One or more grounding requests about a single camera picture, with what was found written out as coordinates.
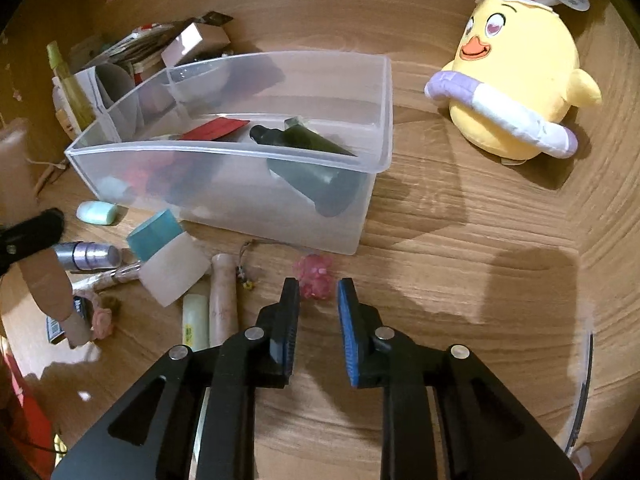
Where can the white folded paper box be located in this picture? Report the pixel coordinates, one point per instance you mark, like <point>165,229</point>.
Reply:
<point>104,85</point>

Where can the person's left hand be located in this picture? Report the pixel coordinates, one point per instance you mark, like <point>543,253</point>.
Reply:
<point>44,276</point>

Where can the pale yellow lip balm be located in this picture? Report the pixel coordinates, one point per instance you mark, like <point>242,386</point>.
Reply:
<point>195,329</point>

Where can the mint green eraser case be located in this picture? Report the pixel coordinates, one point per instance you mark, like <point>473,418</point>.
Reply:
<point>97,213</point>

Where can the stack of papers and booklets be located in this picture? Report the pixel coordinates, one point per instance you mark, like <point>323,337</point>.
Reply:
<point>138,44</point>

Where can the red envelope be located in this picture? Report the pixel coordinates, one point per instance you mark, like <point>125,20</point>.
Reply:
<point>215,129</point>

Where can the clear plastic storage bin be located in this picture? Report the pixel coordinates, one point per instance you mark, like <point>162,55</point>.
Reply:
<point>346,97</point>

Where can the teal tape roll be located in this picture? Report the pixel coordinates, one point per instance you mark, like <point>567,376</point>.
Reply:
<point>150,236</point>

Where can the white cosmetic tube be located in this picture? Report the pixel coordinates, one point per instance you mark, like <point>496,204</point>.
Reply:
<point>223,310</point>

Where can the small blue black box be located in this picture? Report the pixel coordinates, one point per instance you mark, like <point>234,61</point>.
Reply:
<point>78,324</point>

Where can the yellow chick plush toy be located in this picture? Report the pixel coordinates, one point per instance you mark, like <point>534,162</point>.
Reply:
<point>514,77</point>

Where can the small white cardboard box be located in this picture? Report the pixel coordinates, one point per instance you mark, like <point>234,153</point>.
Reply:
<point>195,39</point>

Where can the yellow-green spray bottle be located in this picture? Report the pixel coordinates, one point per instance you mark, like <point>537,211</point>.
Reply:
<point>75,96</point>

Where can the white tape roll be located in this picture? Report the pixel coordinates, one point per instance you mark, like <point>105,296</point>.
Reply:
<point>174,269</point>

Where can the pink patterned pen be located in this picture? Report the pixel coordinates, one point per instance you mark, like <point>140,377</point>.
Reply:
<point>108,279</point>

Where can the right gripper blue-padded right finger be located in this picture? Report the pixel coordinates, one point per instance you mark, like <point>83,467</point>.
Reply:
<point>379,357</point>

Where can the pink crystal charm keychain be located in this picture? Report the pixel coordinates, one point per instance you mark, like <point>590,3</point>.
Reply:
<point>312,271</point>

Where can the purple silver lipstick tube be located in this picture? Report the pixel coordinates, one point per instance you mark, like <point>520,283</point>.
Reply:
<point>87,256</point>

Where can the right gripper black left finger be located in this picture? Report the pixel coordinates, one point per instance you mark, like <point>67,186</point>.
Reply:
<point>260,357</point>

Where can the dark green tube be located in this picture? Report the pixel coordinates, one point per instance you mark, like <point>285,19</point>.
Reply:
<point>331,189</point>

